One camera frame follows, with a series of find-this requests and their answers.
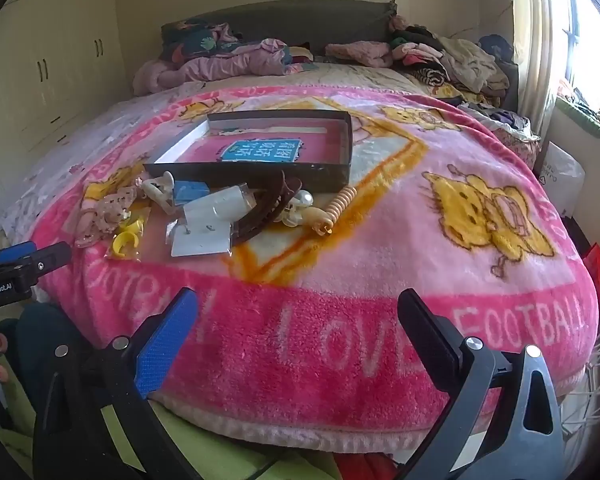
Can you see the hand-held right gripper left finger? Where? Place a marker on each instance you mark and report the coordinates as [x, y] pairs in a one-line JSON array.
[[170, 342]]

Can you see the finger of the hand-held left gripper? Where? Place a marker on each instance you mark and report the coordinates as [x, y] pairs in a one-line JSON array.
[[47, 260], [12, 252]]

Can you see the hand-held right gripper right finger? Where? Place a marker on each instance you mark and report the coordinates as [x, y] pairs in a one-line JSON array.
[[430, 332]]

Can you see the pink sequin hair bow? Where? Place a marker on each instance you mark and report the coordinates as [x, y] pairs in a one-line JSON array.
[[105, 212]]

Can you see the white earring card packet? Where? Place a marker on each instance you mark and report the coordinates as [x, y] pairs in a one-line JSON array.
[[200, 240]]

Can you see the white hair claw clip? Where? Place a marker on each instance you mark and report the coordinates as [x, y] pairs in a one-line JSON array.
[[161, 187]]

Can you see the white roll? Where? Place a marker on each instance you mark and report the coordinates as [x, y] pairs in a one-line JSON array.
[[225, 202]]

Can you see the dark brown hair comb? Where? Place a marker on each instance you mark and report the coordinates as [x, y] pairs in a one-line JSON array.
[[260, 210]]

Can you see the pearl flower hair clip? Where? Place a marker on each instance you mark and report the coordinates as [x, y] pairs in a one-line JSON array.
[[300, 202]]

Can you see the dark shallow cardboard box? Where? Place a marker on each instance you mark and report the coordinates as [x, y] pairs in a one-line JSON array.
[[260, 170]]

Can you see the person's left hand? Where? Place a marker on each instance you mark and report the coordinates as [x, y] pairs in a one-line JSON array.
[[1, 345]]

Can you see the pink printed blanket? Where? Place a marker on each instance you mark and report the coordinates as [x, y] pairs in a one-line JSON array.
[[360, 270]]

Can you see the green cloth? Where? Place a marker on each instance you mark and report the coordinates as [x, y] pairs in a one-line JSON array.
[[220, 452]]

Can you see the red cloth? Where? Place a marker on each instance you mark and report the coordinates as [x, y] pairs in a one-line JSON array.
[[362, 467]]

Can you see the small blue box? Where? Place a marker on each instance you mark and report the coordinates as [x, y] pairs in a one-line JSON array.
[[190, 192]]

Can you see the white wardrobe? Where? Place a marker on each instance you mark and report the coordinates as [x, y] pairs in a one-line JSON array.
[[55, 60]]

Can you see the white plastic bag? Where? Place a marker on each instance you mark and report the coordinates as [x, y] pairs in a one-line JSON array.
[[562, 175]]

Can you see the pink crumpled quilt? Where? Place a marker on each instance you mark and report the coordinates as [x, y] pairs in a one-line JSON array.
[[215, 62]]

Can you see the dark floral quilt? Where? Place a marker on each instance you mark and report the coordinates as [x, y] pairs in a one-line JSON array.
[[195, 40]]

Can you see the pile of mixed clothes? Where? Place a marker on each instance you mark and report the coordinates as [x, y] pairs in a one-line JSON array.
[[450, 62]]

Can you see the pink knitted garment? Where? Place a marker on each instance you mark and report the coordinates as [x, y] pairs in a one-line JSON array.
[[357, 52]]

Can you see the pale curtain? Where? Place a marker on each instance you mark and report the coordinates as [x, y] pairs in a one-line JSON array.
[[532, 25]]

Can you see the grey bed headboard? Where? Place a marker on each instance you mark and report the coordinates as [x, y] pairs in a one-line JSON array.
[[305, 22]]

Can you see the window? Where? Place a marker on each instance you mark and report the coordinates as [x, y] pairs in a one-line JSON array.
[[587, 25]]

